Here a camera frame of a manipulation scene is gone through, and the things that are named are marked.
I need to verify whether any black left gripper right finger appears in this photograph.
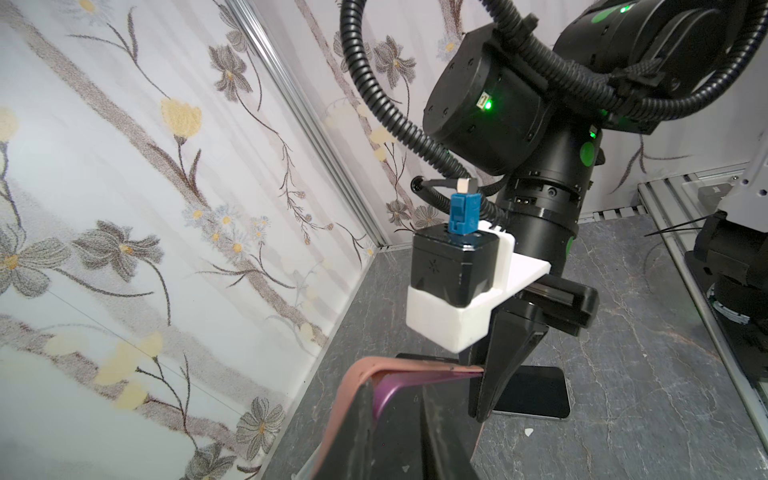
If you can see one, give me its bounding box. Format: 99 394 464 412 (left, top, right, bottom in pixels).
420 385 479 480

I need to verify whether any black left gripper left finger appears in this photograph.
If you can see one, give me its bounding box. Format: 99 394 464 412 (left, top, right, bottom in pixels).
311 380 374 479

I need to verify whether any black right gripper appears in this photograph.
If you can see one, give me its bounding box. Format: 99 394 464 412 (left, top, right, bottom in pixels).
468 274 600 422

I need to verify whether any black phone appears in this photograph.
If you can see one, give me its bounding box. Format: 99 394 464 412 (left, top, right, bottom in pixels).
373 353 571 419

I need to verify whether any phone with pink case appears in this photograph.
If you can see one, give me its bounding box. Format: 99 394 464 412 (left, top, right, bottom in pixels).
371 368 486 421

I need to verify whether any pink phone case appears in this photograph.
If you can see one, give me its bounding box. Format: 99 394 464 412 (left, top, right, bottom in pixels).
308 357 483 479

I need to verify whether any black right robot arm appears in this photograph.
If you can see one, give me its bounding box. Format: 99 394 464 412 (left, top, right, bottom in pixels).
407 1 767 421

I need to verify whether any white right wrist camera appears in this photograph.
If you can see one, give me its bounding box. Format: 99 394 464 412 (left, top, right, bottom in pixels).
406 193 551 353

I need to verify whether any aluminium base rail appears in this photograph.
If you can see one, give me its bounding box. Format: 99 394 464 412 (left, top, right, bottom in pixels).
638 165 767 444

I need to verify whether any black right corrugated cable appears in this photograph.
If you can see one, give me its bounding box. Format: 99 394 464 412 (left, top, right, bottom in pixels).
339 0 768 226

